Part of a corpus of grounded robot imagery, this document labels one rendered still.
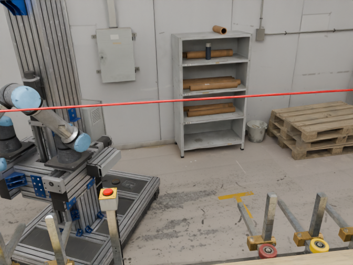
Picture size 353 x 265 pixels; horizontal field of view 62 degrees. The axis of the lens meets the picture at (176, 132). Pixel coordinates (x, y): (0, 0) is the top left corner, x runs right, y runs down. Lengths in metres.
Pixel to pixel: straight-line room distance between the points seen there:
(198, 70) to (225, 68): 0.38
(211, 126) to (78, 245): 2.59
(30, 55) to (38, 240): 1.47
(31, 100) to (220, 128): 3.26
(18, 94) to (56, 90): 0.55
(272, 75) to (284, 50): 0.38
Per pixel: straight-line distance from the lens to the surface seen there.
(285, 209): 1.85
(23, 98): 1.56
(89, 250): 2.53
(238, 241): 2.80
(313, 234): 1.70
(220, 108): 3.98
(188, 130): 4.27
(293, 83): 4.72
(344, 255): 1.61
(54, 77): 2.05
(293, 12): 4.47
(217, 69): 4.10
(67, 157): 1.96
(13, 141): 2.29
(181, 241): 2.77
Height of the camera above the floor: 1.98
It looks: 25 degrees down
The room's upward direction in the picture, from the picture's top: 2 degrees counter-clockwise
